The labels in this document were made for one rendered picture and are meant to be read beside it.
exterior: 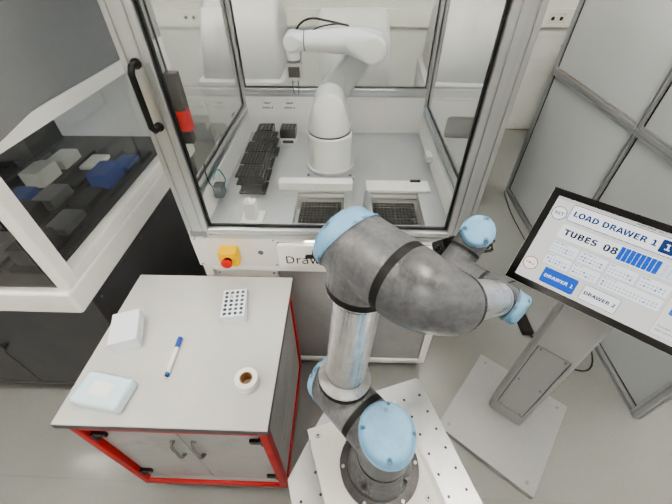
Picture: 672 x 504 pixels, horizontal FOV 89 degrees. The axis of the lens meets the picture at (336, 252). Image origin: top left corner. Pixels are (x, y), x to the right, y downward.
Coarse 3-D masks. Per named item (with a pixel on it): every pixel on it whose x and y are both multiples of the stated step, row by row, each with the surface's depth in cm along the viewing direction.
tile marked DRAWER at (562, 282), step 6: (546, 270) 106; (552, 270) 105; (540, 276) 106; (546, 276) 105; (552, 276) 105; (558, 276) 104; (564, 276) 103; (546, 282) 105; (552, 282) 105; (558, 282) 104; (564, 282) 103; (570, 282) 102; (576, 282) 102; (558, 288) 104; (564, 288) 103; (570, 288) 102; (570, 294) 102
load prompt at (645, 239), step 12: (576, 216) 103; (588, 216) 101; (600, 216) 100; (588, 228) 101; (600, 228) 100; (612, 228) 98; (624, 228) 97; (636, 228) 96; (624, 240) 97; (636, 240) 95; (648, 240) 94; (660, 240) 93; (660, 252) 93
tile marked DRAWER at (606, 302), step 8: (584, 288) 101; (592, 288) 100; (584, 296) 100; (592, 296) 99; (600, 296) 98; (608, 296) 98; (592, 304) 99; (600, 304) 98; (608, 304) 97; (616, 304) 97; (608, 312) 97
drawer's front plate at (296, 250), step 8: (280, 248) 128; (288, 248) 128; (296, 248) 128; (304, 248) 127; (312, 248) 127; (280, 256) 131; (296, 256) 130; (304, 256) 130; (280, 264) 134; (288, 264) 134; (296, 264) 133; (304, 264) 133; (312, 264) 133
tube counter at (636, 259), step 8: (608, 240) 98; (608, 248) 98; (616, 248) 97; (624, 248) 97; (608, 256) 98; (616, 256) 97; (624, 256) 96; (632, 256) 96; (640, 256) 95; (648, 256) 94; (632, 264) 95; (640, 264) 95; (648, 264) 94; (656, 264) 93; (664, 264) 92; (648, 272) 94; (656, 272) 93; (664, 272) 92
